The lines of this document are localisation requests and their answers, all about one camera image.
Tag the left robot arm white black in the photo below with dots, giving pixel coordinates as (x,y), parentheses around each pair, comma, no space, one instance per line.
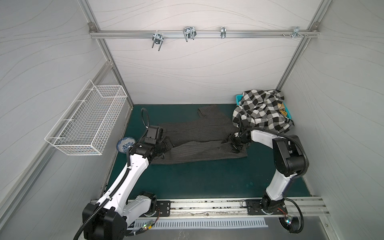
(110,217)

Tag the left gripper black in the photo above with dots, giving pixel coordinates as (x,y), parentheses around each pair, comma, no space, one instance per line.
(168,144)

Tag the teal plastic basket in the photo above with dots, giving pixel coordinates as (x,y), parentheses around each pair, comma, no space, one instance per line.
(238,99)

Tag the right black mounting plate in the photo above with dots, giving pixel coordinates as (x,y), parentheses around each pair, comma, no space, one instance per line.
(255,207)

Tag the yellow patterned cloth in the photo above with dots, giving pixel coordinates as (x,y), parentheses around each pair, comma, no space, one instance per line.
(284,110)

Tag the black mounting plate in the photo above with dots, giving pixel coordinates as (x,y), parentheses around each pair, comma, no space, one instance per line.
(255,207)
(159,209)

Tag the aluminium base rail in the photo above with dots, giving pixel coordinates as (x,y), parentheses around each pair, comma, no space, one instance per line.
(235,208)

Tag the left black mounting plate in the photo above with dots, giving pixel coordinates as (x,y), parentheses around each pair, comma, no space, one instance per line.
(159,209)

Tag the horizontal aluminium rail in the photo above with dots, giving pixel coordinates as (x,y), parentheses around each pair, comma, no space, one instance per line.
(201,34)

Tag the black white checked shirt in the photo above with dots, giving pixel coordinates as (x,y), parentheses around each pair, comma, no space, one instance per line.
(259,108)

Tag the blue white ceramic bowl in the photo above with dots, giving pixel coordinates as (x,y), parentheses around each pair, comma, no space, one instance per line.
(125,144)

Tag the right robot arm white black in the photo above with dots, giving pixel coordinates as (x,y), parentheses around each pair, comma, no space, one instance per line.
(290,161)

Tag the metal bracket with bolts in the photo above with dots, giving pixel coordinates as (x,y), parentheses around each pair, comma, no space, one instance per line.
(296,34)

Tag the white slotted cable duct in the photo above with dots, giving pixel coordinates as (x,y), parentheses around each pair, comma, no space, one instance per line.
(219,223)

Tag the white wire basket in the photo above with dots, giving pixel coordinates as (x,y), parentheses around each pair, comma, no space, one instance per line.
(86,125)

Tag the metal double hook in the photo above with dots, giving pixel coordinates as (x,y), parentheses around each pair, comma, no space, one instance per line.
(189,33)

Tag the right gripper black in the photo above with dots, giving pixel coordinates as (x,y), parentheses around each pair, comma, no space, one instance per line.
(233,142)

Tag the dark grey pinstripe shirt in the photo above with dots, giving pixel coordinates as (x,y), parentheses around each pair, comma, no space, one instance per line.
(204,139)

